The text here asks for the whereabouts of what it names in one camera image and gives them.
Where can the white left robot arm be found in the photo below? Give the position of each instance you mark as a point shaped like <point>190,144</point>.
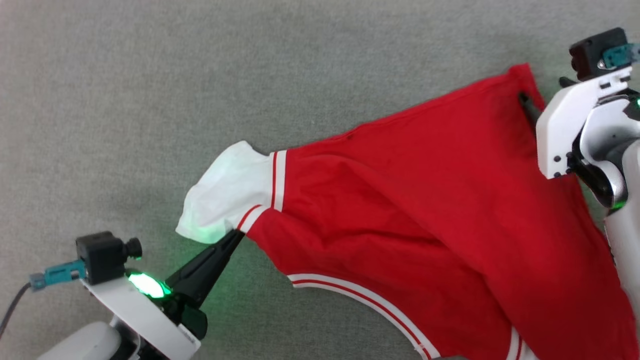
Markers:
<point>85,345</point>

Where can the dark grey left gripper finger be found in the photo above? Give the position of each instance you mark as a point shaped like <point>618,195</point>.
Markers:
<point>202,265</point>
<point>210,280</point>

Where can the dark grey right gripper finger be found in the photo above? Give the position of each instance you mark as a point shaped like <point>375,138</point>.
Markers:
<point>530,107</point>

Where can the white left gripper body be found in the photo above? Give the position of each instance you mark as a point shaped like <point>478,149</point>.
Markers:
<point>145,315</point>

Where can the red garment with white trim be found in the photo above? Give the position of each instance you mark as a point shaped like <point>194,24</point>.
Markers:
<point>425,200</point>

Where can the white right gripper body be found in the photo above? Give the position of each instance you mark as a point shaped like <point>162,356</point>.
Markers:
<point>560,130</point>

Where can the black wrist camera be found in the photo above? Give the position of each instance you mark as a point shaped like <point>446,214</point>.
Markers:
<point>595,52</point>
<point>102,257</point>

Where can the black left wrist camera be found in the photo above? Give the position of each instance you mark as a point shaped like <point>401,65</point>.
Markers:
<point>102,257</point>

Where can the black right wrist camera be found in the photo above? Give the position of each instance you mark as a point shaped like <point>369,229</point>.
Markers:
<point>595,52</point>

